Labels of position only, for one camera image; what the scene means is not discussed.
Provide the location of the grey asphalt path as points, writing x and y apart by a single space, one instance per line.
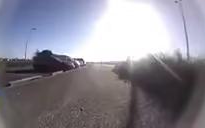
86 100

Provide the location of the row of parked cars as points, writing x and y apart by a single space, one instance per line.
51 61

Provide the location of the dark bushes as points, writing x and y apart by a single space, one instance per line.
163 76

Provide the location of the pale concrete kerb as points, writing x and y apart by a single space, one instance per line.
26 79

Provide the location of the grey asphalt road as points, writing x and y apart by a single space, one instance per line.
15 76

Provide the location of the tall street lamp pole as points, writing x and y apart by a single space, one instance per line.
185 33

